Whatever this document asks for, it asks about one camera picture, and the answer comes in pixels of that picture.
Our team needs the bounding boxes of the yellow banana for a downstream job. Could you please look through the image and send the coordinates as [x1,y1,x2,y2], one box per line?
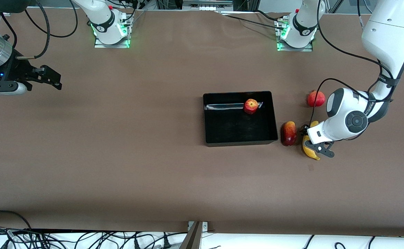
[302,120,321,161]

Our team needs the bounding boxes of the red yellow apple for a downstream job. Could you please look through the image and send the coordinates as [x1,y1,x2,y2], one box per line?
[243,99,259,115]

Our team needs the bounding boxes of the black plastic box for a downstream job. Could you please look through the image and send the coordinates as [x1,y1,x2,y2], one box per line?
[203,91,279,147]

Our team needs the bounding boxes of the red orange mango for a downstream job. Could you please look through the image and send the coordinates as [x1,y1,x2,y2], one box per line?
[281,121,298,147]

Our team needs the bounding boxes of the red pomegranate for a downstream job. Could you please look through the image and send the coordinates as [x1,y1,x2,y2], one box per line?
[307,90,326,108]

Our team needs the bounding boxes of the white power strip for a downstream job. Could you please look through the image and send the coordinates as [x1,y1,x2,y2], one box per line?
[182,0,234,11]

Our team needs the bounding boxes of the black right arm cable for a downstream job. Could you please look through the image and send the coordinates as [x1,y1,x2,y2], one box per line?
[0,0,78,60]

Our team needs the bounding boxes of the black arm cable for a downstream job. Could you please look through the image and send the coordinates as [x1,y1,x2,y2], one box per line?
[311,0,396,129]
[0,0,78,60]

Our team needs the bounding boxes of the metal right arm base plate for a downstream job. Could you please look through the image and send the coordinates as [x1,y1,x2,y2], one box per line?
[94,35,131,49]

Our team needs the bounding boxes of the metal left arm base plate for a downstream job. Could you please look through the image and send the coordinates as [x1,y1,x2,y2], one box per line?
[277,40,314,52]

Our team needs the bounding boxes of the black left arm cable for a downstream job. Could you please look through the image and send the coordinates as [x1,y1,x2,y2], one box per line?
[311,0,396,129]

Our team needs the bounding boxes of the black cable on table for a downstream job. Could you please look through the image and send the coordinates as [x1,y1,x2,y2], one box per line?
[219,10,287,26]

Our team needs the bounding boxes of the curved black cable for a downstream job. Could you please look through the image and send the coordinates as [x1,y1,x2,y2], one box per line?
[0,210,33,230]

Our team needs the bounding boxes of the grey metal bracket beam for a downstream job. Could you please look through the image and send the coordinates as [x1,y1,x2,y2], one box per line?
[179,221,209,249]

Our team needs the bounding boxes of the tangled black floor cables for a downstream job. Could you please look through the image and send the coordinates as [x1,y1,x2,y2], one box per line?
[0,227,188,249]

